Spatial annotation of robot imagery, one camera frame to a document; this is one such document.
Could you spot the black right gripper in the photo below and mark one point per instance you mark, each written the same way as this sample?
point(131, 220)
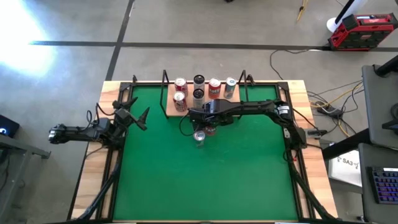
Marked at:
point(214, 113)

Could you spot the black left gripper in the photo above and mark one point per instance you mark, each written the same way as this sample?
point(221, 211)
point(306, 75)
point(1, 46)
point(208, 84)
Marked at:
point(122, 119)

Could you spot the silver can blue tab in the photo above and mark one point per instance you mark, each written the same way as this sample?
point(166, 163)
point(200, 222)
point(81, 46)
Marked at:
point(199, 136)

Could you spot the red white patterned can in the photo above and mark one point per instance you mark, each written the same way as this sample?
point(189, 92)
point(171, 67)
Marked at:
point(179, 97)

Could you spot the red Fanta can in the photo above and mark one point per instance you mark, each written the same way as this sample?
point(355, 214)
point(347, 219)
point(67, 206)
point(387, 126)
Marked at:
point(214, 84)

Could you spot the red can blue logo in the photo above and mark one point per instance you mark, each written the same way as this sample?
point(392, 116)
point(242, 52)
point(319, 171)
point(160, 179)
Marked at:
point(180, 82)

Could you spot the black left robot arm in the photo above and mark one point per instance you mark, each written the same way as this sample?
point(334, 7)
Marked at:
point(77, 133)

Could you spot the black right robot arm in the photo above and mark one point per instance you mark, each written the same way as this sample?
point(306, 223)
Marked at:
point(248, 107)

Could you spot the wooden board platform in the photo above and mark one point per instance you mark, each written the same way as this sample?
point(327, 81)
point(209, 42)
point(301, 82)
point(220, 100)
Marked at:
point(177, 114)

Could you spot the green felt mat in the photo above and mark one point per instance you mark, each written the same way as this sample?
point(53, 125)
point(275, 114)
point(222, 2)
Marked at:
point(202, 174)

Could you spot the grey metal table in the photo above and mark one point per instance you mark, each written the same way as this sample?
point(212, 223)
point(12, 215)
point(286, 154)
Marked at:
point(18, 149)

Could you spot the black power strip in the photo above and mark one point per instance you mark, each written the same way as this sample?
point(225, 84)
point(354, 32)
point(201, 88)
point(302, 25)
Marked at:
point(329, 110)

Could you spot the black device with blue light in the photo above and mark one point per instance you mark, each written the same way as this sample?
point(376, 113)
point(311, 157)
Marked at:
point(9, 124)

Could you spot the black desk leg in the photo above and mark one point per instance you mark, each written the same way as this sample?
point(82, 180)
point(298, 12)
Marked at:
point(345, 146)

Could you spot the white printed box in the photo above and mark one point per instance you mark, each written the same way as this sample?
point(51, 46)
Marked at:
point(345, 168)

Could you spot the yellow wooden stick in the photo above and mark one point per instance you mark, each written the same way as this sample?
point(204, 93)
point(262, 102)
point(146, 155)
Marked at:
point(301, 12)

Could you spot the white stand with black stripe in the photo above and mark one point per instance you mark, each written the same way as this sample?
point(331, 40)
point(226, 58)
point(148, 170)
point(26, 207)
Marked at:
point(334, 24)

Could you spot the grey desk top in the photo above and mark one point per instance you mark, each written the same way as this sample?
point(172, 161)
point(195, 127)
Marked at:
point(379, 102)
point(365, 193)

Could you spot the red black toolbox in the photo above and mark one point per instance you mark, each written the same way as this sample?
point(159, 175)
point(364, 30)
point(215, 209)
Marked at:
point(362, 34)

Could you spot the black backlit keyboard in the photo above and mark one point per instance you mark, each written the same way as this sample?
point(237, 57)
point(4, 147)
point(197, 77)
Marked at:
point(385, 186)

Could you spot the black metal table frame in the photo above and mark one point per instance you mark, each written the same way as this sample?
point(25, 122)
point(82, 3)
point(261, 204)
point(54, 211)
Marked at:
point(310, 199)

